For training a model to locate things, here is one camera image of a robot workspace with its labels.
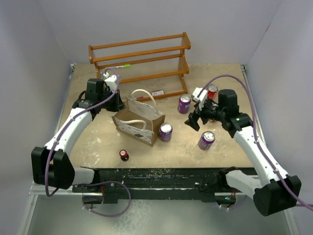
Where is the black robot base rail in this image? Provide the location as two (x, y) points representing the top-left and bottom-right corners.
(73, 167), (233, 204)

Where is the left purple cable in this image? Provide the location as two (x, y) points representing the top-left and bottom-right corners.
(45, 68), (132, 217)

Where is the red cola can back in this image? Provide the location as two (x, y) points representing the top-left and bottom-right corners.
(207, 84), (218, 100)

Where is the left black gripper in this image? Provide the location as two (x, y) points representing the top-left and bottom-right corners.
(98, 88), (125, 113)

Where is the orange wooden rack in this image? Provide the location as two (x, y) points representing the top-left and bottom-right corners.
(88, 32), (191, 99)

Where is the green-capped marker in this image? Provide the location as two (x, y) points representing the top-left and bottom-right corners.
(105, 64), (131, 69)

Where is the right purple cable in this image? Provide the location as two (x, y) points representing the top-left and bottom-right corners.
(198, 74), (313, 212)

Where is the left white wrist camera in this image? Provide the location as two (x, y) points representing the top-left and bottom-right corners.
(101, 72), (117, 92)

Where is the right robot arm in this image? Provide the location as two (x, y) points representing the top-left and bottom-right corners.
(185, 88), (301, 216)

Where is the purple cable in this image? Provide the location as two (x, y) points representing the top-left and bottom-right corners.
(45, 68), (132, 217)
(198, 74), (313, 212)

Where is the purple can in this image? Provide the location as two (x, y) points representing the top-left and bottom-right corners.
(159, 122), (173, 142)
(178, 94), (191, 114)
(198, 131), (215, 150)

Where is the small red-capped dark bottle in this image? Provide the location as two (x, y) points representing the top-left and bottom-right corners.
(119, 149), (129, 162)

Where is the canvas tote bag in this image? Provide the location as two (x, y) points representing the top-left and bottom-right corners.
(112, 89), (166, 147)

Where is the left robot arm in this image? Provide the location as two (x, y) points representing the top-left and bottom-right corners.
(31, 75), (125, 192)

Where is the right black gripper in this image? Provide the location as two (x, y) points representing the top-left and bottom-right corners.
(184, 97), (225, 131)

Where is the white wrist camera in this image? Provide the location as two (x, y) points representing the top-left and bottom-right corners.
(101, 72), (117, 92)
(191, 88), (208, 111)

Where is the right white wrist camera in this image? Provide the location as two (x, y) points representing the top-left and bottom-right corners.
(191, 88), (208, 111)

